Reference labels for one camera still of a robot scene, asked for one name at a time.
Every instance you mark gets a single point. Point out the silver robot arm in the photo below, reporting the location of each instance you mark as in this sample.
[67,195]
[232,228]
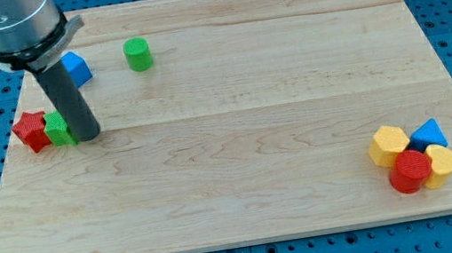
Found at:
[33,34]

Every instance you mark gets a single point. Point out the wooden board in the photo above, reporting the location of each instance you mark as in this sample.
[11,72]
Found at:
[252,126]

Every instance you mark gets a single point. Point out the green cylinder block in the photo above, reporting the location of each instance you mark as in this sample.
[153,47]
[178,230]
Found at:
[137,53]

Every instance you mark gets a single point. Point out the blue cube block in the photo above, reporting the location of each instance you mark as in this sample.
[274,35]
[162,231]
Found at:
[78,69]

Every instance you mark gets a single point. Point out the yellow hexagon block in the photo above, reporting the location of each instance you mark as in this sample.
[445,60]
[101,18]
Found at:
[386,143]

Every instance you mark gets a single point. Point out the green star block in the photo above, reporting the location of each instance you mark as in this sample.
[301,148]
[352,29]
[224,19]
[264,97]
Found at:
[57,130]

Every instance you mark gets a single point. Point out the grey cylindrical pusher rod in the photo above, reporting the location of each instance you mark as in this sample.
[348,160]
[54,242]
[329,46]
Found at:
[61,90]

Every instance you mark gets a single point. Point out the red cylinder block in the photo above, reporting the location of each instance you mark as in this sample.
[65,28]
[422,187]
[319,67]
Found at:
[410,171]

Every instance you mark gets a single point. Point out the red star block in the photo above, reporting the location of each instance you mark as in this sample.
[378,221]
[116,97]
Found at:
[30,130]

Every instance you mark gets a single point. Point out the blue triangle block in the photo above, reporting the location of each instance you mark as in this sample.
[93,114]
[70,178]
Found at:
[426,135]

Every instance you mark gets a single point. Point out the yellow heart block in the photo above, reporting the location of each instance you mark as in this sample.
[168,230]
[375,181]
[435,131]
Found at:
[441,161]

